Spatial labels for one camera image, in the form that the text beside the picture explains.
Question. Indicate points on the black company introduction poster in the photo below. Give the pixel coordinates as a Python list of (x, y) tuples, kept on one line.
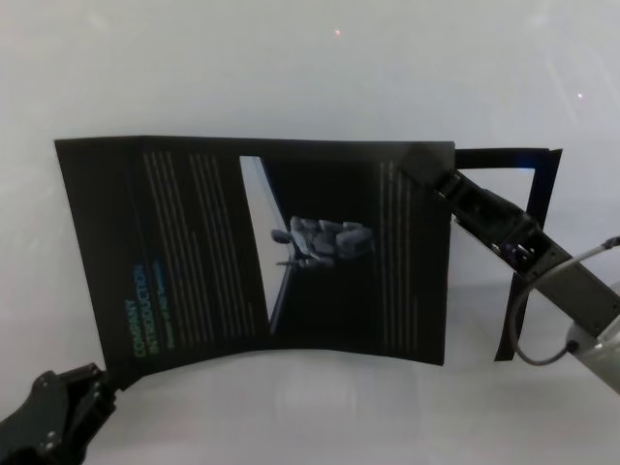
[(339, 290)]

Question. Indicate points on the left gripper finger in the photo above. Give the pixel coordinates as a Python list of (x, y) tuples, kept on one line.
[(89, 378)]

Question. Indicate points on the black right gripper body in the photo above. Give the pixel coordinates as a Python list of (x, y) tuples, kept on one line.
[(508, 232)]

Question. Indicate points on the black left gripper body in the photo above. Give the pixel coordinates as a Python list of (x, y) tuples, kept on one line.
[(48, 426)]

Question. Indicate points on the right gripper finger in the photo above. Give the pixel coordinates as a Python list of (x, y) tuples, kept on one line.
[(428, 164)]

